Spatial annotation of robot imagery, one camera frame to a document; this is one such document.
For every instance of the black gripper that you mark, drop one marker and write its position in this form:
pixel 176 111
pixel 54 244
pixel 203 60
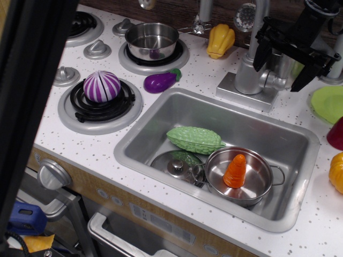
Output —
pixel 301 43

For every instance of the silver faucet lever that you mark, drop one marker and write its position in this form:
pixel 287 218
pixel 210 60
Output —
pixel 270 79

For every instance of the black foreground robot arm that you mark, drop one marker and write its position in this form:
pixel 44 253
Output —
pixel 32 42

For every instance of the steel cup behind faucet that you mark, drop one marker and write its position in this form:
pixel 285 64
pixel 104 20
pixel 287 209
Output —
pixel 284 67

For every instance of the silver toy faucet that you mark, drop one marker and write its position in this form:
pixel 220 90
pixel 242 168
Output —
pixel 243 87

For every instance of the green plastic plate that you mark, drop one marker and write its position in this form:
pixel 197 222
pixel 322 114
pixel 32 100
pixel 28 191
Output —
pixel 327 103

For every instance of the hanging slotted steel spoon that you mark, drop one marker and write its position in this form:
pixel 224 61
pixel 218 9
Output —
pixel 244 17

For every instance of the yellow toy bell pepper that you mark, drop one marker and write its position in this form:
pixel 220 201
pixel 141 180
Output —
pixel 221 38

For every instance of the red plastic cup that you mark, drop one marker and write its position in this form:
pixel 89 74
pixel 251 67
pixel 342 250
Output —
pixel 334 136

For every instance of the hanging steel ladle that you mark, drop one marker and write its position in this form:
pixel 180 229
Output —
pixel 199 27

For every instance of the back right stove burner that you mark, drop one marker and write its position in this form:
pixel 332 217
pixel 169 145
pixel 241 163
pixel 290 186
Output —
pixel 141 67

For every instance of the steel pot in sink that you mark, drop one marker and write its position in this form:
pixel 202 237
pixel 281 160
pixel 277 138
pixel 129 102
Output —
pixel 260 176

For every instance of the green toy bitter gourd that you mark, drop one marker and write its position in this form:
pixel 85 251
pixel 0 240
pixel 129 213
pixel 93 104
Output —
pixel 195 139

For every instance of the orange yellow toy pepper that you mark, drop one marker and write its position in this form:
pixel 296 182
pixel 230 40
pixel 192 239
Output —
pixel 335 172

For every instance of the orange toy carrot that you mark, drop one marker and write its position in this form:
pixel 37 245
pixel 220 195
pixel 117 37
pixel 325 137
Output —
pixel 234 176

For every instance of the purple toy eggplant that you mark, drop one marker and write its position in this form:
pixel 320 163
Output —
pixel 158 83

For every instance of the steel pot on burner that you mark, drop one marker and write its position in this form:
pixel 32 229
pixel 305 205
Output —
pixel 151 41

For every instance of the steel pot lid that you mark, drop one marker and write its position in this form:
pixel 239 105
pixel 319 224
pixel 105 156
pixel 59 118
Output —
pixel 182 165

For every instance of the hanging steel spoon left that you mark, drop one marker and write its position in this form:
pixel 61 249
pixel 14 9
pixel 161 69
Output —
pixel 147 4

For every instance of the silver metal sink basin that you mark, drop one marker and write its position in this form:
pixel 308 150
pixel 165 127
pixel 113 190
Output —
pixel 292 148

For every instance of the silver stove knob back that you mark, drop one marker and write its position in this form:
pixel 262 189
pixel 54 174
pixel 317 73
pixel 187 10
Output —
pixel 122 27

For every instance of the silver stove knob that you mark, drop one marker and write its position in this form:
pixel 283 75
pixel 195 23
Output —
pixel 66 76
pixel 122 27
pixel 97 50

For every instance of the purple white toy onion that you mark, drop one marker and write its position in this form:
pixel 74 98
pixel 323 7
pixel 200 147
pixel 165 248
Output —
pixel 101 86

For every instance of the silver stove knob middle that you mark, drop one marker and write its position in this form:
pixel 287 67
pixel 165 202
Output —
pixel 97 50

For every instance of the back left stove burner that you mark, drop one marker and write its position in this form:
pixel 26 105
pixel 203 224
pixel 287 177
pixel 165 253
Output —
pixel 85 28

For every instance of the front black stove burner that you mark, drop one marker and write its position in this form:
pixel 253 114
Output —
pixel 81 115

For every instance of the silver stove knob front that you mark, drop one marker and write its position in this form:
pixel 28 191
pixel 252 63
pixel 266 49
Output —
pixel 66 76

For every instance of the silver oven front knob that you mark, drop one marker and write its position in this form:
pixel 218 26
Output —
pixel 52 176

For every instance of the blue clamp tool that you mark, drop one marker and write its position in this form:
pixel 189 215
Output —
pixel 27 219

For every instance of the yellow cloth piece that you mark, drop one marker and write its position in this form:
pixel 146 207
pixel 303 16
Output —
pixel 38 243

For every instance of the silver post with base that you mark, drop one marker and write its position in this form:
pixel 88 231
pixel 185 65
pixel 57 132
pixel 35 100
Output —
pixel 334 77

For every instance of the silver hanging rack post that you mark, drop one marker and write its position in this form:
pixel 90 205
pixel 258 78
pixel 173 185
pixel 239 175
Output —
pixel 205 10

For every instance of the silver oven door handle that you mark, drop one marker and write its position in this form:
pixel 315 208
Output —
pixel 96 230

